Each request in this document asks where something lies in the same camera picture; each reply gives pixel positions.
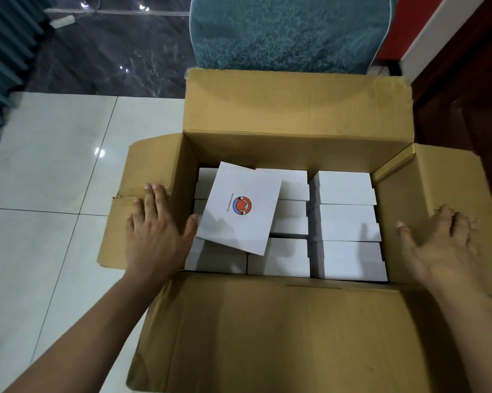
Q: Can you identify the person's left hand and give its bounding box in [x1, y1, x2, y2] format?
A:
[124, 183, 199, 285]

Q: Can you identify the teal fabric chair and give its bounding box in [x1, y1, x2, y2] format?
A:
[189, 0, 394, 75]

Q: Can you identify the blue pleated curtain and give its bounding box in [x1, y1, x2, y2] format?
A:
[0, 0, 54, 169]

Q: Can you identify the white power strip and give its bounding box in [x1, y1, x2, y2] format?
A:
[49, 14, 77, 30]

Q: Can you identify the large brown cardboard box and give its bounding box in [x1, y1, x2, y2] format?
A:
[97, 68, 492, 393]

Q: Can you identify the dark wooden door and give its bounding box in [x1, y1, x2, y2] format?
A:
[411, 0, 492, 226]

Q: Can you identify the stack of small white boxes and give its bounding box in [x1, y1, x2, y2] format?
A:
[184, 166, 389, 282]

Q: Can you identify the person's right hand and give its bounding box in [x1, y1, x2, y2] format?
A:
[395, 204, 484, 300]

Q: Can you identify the person's left forearm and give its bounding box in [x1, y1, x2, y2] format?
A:
[4, 270, 169, 393]

